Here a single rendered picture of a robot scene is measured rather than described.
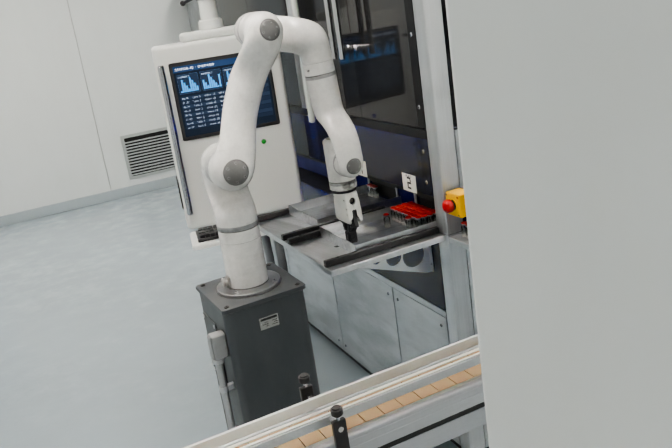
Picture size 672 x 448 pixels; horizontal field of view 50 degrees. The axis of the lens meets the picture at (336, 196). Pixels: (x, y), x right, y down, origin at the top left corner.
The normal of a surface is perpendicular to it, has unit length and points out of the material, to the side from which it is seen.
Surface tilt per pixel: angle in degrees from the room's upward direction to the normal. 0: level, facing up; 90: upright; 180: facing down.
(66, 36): 90
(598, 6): 90
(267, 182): 90
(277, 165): 90
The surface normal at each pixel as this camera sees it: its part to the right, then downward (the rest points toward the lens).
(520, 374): -0.89, 0.24
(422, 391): -0.14, -0.95
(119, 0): 0.44, 0.18
